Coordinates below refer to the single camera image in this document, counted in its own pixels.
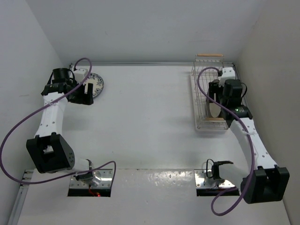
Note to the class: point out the blue floral white plate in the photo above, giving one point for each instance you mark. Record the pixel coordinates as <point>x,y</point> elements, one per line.
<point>97,82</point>

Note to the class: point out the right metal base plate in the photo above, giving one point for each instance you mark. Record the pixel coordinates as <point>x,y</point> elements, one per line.
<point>203,182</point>

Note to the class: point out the metal base plate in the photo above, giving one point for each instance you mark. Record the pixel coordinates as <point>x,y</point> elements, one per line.
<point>203,182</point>
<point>99,179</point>

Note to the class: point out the wire dish rack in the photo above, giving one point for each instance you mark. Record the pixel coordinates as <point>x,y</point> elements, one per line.
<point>202,73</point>

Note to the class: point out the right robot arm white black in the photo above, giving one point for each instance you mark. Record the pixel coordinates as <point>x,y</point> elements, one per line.
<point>266,181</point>

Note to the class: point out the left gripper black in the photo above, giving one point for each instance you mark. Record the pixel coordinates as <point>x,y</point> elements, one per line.
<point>84,99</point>

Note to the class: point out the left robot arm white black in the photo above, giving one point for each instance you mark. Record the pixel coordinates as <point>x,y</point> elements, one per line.
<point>48,149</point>

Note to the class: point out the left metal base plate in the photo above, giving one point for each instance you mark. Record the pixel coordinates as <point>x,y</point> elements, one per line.
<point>99,179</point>

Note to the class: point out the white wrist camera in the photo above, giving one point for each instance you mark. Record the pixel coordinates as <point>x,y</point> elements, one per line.
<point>227,73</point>
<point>80,74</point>

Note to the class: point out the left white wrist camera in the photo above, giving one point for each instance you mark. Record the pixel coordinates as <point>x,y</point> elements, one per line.
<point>80,74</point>

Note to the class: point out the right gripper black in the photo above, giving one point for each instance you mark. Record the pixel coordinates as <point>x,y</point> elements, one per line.
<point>214,87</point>

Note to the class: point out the grey rim cream plate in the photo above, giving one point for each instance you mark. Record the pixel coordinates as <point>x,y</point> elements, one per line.
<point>213,110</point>

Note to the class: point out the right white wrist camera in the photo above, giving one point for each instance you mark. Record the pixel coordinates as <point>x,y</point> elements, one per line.
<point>227,73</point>

